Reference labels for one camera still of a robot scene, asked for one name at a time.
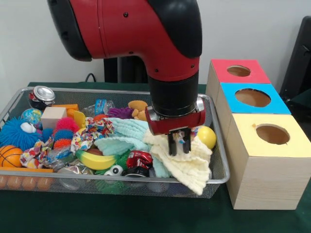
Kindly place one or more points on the wooden box with three holes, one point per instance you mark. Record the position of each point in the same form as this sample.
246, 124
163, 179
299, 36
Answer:
262, 170

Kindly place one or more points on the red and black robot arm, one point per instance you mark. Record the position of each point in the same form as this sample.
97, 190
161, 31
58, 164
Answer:
146, 34

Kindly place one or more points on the blue spiky ball with eyes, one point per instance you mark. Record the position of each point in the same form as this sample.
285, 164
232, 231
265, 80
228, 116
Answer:
14, 135

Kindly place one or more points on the orange toy basketball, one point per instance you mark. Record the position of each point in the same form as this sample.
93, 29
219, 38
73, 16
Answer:
9, 156

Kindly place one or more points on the mint green knitted cloth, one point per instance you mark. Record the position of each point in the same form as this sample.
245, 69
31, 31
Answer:
126, 136

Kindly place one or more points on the dark green table cloth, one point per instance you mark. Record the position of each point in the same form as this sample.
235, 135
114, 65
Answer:
146, 213

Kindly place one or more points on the yellow toy banana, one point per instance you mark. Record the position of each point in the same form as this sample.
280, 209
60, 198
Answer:
95, 161

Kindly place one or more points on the red crushed can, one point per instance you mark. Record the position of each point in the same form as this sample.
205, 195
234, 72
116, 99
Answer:
139, 159

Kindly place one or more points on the long orange toy brick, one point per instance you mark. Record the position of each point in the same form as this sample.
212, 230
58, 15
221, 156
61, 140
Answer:
24, 180

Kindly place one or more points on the cream knitted cloth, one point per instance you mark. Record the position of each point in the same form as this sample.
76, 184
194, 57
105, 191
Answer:
187, 167

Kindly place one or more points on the small globe ball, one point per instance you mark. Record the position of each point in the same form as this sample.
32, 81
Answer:
30, 117

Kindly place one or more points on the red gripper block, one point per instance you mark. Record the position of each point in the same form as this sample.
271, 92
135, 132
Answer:
160, 127

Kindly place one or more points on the shallow clear mesh bin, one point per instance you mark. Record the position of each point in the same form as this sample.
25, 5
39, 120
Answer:
73, 187

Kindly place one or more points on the brown plush teddy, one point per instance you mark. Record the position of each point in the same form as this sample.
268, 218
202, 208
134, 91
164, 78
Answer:
138, 109

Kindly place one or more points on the silver topped dark can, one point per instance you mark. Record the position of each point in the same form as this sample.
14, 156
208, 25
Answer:
43, 94

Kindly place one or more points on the pale wooden cube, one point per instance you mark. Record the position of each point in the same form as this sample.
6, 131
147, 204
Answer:
52, 118

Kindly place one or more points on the yellow smiley ball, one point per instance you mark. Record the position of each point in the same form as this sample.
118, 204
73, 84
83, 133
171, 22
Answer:
208, 137

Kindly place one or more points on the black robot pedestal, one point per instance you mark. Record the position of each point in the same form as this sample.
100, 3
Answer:
126, 70

